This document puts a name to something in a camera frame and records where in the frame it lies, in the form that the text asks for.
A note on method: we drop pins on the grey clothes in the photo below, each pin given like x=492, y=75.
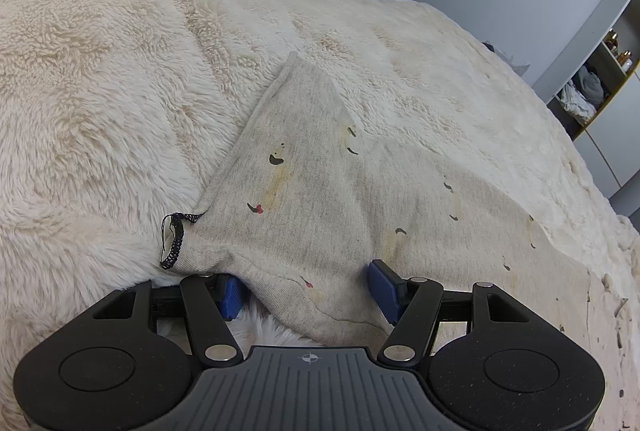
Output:
x=591, y=83

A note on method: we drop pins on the dark cloth with plastic bag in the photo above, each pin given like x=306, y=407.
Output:
x=500, y=51

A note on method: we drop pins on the cream fluffy blanket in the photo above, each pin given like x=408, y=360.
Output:
x=100, y=101

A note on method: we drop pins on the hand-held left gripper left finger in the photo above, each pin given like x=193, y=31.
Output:
x=231, y=298

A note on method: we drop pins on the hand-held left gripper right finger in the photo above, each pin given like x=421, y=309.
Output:
x=384, y=293

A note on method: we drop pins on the white open shelf cabinet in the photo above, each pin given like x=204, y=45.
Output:
x=605, y=136

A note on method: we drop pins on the amber bottle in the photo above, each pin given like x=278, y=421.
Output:
x=612, y=42
x=625, y=62

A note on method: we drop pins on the white clothes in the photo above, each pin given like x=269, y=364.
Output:
x=575, y=103

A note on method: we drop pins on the beige printed garment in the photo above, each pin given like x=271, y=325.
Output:
x=310, y=211

